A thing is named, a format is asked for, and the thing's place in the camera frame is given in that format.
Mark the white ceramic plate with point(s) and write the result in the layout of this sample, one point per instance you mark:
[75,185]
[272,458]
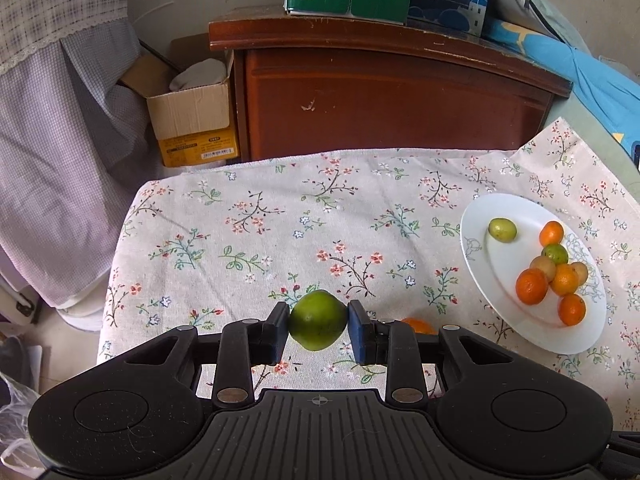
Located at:
[495,266]

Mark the small orange tangerine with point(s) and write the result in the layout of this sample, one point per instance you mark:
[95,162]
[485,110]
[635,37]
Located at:
[572,309]

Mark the blue cartoon blanket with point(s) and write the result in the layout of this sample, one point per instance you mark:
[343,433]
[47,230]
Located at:
[610,96]

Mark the dark wooden cabinet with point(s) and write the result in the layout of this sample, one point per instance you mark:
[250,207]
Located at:
[310,84]

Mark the yellow-brown round fruit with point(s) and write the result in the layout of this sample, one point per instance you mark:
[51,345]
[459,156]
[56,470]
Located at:
[545,265]

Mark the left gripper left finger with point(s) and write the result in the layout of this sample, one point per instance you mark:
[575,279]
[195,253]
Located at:
[241,345]

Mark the clear plastic bag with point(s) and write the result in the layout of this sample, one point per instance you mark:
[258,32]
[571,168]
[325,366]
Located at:
[18,455]

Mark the purple checked fabric cover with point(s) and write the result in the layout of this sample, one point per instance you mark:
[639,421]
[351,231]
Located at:
[73,141]

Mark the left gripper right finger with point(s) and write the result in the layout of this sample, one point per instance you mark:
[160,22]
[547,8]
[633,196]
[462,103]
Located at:
[393,345]

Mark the oval green fruit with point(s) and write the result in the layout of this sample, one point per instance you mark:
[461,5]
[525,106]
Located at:
[502,229]

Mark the floral tablecloth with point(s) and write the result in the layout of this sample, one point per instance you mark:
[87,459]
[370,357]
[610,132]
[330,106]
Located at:
[382,227]

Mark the open cardboard box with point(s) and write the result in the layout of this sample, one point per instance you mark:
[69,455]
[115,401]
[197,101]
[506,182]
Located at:
[190,101]

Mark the round green fruit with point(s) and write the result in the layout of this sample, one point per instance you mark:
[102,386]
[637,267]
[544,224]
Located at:
[317,320]

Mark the large orange tangerine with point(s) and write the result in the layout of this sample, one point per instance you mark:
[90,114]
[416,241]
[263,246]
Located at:
[531,286]

